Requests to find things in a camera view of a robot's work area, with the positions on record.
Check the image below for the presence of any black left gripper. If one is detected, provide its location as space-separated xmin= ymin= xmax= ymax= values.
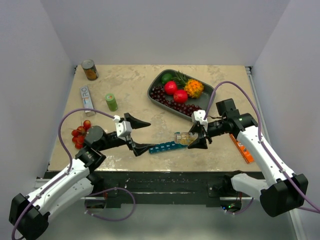
xmin=98 ymin=113 xmax=156 ymax=156

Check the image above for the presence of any clear pill bottle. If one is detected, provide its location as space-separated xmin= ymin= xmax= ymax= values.
xmin=174 ymin=132 xmax=198 ymax=146

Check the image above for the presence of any teal weekly pill organizer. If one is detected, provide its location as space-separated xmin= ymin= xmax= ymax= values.
xmin=148 ymin=141 xmax=187 ymax=154

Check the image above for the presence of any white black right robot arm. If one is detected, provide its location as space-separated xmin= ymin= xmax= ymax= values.
xmin=188 ymin=98 xmax=309 ymax=217

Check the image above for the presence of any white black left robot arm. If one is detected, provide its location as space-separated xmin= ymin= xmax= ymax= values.
xmin=9 ymin=113 xmax=153 ymax=240

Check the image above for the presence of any red pomegranate right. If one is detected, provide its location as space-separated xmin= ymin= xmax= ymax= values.
xmin=173 ymin=89 xmax=188 ymax=104

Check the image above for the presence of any red pomegranate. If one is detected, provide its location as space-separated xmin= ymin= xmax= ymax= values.
xmin=164 ymin=81 xmax=178 ymax=96
xmin=173 ymin=89 xmax=188 ymax=104

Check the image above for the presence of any grey plastic fruit tray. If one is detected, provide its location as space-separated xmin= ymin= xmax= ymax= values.
xmin=147 ymin=69 xmax=214 ymax=121

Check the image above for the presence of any green cylindrical bottle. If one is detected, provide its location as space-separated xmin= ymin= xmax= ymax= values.
xmin=105 ymin=93 xmax=118 ymax=112

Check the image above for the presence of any orange pineapple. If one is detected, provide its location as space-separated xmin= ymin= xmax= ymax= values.
xmin=172 ymin=71 xmax=205 ymax=99

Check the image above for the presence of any dark red grape bunch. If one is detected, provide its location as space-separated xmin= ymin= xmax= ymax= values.
xmin=148 ymin=86 xmax=202 ymax=117

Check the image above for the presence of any orange cardboard box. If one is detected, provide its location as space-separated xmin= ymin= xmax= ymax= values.
xmin=229 ymin=134 xmax=255 ymax=164

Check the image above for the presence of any red pomegranate left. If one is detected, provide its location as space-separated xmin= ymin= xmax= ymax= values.
xmin=164 ymin=81 xmax=178 ymax=96

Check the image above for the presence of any silver toothpaste box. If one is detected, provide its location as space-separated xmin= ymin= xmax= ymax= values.
xmin=80 ymin=85 xmax=96 ymax=117

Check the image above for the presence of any red cherry cluster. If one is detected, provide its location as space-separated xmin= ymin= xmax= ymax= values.
xmin=71 ymin=120 xmax=92 ymax=150

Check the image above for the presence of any green lime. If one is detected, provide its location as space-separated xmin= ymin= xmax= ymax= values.
xmin=161 ymin=73 xmax=173 ymax=85

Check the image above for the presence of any tin food can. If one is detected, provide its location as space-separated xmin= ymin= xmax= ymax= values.
xmin=81 ymin=59 xmax=99 ymax=81

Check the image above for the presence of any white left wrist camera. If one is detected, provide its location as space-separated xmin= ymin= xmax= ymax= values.
xmin=113 ymin=115 xmax=132 ymax=141

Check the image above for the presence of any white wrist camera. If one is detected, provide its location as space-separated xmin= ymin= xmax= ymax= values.
xmin=191 ymin=109 xmax=208 ymax=128
xmin=113 ymin=115 xmax=132 ymax=141

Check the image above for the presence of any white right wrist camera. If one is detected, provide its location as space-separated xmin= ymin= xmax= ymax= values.
xmin=191 ymin=109 xmax=208 ymax=128

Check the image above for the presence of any black table front rail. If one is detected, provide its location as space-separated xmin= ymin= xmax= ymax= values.
xmin=88 ymin=171 xmax=246 ymax=208

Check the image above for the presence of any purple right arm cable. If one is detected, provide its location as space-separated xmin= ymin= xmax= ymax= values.
xmin=204 ymin=81 xmax=320 ymax=215

